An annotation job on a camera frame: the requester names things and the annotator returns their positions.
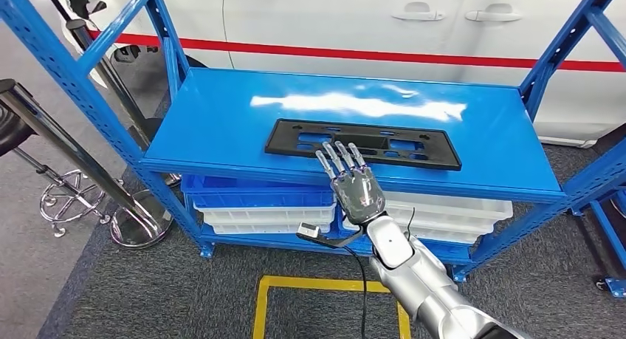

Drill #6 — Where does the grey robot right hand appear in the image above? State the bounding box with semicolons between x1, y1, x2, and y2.
315;140;388;226

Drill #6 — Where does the black plastic plate frame part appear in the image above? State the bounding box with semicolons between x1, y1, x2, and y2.
264;119;463;172

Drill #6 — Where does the yellow floor tape square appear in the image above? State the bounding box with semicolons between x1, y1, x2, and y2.
252;275;413;339

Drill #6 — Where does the blue plastic crate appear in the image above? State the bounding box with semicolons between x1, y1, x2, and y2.
337;207;483;267
181;174;337;210

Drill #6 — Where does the white car with red stripe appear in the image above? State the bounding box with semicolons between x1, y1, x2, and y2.
49;0;626;149

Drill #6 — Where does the black stool with chrome base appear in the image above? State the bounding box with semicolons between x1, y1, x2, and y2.
0;104;112;239

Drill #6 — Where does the thin black wire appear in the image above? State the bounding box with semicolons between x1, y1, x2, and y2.
405;207;418;241

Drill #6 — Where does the black camera cable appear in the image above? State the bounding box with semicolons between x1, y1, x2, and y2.
342;244;371;339

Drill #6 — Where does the stanchion post with black top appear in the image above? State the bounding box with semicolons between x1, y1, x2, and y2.
41;0;183;188

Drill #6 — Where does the chrome stanchion post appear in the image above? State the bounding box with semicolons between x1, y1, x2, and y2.
0;80;173;250

